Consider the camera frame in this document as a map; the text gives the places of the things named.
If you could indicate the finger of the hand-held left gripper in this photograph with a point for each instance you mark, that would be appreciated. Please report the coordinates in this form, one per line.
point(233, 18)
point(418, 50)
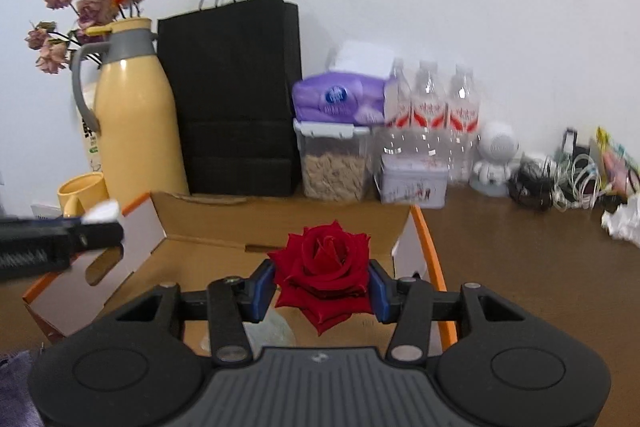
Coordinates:
point(50, 237)

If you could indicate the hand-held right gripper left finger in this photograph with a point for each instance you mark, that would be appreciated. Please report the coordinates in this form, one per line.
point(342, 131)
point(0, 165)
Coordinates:
point(261, 292)

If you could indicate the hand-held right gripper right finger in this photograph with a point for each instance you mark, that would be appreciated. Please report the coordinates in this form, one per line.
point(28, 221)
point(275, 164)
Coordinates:
point(379, 294)

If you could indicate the white paper scrap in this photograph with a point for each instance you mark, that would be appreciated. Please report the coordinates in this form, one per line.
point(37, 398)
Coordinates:
point(102, 211)

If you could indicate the red rose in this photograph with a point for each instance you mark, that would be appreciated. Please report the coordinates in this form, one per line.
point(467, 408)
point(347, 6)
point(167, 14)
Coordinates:
point(320, 272)

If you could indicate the cardboard box with red side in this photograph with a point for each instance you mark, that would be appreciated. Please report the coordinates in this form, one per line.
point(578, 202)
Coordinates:
point(210, 217)

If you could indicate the yellow mug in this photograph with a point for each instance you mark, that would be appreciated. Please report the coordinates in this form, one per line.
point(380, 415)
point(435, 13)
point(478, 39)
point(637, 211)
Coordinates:
point(85, 192)

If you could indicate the white milk carton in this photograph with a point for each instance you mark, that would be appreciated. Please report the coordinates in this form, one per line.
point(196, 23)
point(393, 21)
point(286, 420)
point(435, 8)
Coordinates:
point(89, 132)

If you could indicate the grey tin box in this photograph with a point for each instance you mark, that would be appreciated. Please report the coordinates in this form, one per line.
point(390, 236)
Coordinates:
point(412, 182)

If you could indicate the clear food container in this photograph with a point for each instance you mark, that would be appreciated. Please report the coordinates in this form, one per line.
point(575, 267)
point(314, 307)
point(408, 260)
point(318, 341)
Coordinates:
point(332, 167)

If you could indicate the yellow thermos jug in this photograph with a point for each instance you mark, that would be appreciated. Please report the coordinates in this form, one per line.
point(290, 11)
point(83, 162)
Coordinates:
point(135, 122)

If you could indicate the purple cloth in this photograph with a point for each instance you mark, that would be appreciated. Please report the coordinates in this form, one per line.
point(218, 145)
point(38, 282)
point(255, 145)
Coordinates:
point(15, 387)

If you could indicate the clear water bottle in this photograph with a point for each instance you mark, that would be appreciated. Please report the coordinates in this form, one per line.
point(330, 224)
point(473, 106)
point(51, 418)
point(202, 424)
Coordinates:
point(428, 107)
point(397, 107)
point(463, 117)

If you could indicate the white robot speaker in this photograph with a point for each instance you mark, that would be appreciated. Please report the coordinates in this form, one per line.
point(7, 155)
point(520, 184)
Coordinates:
point(497, 147)

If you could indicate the black paper bag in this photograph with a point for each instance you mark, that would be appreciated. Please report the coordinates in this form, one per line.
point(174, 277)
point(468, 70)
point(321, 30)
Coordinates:
point(230, 97)

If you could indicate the purple tissue pack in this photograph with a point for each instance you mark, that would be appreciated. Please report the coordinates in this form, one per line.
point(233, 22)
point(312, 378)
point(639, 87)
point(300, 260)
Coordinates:
point(335, 99)

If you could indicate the crumpled white paper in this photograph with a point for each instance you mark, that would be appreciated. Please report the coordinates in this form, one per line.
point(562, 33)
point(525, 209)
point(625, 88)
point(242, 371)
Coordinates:
point(625, 222)

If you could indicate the colourful packets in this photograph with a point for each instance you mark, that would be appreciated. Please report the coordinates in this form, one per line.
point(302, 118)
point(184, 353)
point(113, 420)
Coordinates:
point(617, 162)

